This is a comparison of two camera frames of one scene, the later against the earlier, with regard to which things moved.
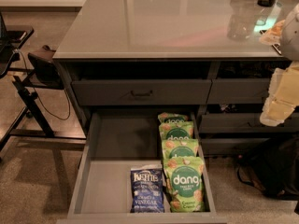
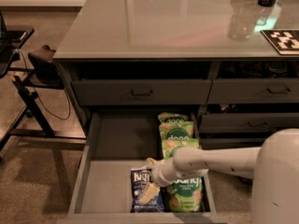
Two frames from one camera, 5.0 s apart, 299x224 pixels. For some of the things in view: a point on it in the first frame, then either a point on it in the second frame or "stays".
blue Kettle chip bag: (148, 195) stays
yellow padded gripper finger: (288, 89) -> (149, 193)
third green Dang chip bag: (176, 130) stays
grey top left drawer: (141, 91) stays
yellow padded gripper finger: (276, 112) -> (150, 161)
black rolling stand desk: (45, 70) stays
